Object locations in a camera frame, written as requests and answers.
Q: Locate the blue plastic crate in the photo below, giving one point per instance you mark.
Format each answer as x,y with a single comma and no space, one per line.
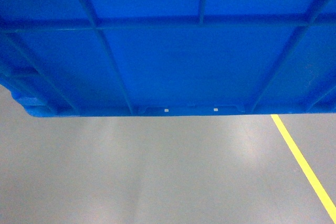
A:
62,58

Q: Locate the yellow floor tape line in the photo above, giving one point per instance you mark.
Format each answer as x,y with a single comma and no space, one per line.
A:
313,180

